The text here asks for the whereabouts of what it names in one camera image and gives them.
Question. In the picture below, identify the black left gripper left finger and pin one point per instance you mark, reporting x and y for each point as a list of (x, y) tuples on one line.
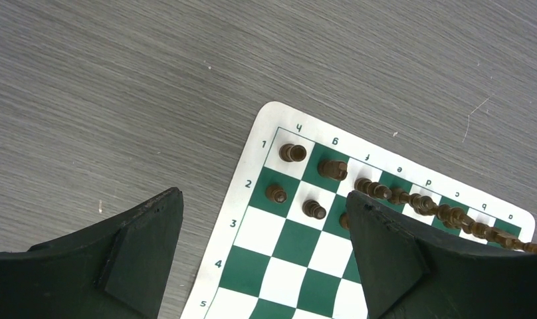
[(116, 268)]

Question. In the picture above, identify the green white chess board mat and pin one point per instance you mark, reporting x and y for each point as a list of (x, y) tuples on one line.
[(269, 260)]

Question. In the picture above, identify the dark wooden chess piece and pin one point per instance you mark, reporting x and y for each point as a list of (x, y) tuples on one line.
[(401, 197), (373, 189), (423, 205), (333, 169), (508, 241), (453, 217), (482, 231), (292, 152)]

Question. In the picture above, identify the dark wooden pawn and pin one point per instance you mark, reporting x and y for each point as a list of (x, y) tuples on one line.
[(276, 193), (344, 221), (312, 208)]

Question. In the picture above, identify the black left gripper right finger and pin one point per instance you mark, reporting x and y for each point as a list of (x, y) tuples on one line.
[(411, 270)]

